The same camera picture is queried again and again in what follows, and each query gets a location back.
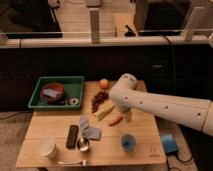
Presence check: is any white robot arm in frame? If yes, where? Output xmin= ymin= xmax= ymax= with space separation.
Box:
xmin=109 ymin=73 xmax=213 ymax=136

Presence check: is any blue cup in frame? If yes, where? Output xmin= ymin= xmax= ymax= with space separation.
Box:
xmin=121 ymin=134 xmax=136 ymax=152

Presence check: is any white paper cup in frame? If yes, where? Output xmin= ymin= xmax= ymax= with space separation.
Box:
xmin=38 ymin=137 xmax=57 ymax=160

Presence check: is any bunch of dark grapes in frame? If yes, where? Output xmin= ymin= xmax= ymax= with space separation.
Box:
xmin=91 ymin=91 xmax=109 ymax=113

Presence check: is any wooden folding table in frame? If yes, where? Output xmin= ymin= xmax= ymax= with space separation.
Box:
xmin=16 ymin=81 xmax=166 ymax=168

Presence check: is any orange fruit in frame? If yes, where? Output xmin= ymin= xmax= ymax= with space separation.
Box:
xmin=99 ymin=79 xmax=109 ymax=90

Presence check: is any blue cloth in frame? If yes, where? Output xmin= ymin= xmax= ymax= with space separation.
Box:
xmin=80 ymin=116 xmax=102 ymax=141

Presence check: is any small metal bowl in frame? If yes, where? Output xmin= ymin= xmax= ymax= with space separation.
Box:
xmin=77 ymin=138 xmax=90 ymax=152

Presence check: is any tape roll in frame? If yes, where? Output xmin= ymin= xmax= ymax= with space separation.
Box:
xmin=68 ymin=97 xmax=80 ymax=106

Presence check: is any black remote control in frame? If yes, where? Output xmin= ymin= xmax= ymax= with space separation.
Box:
xmin=66 ymin=125 xmax=79 ymax=149

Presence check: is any metal fork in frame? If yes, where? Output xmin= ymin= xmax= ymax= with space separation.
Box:
xmin=58 ymin=160 xmax=88 ymax=166

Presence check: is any red bowl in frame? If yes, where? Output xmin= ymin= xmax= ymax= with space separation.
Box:
xmin=40 ymin=82 xmax=64 ymax=103

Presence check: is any green plastic bin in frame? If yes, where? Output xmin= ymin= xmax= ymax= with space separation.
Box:
xmin=28 ymin=76 xmax=84 ymax=111

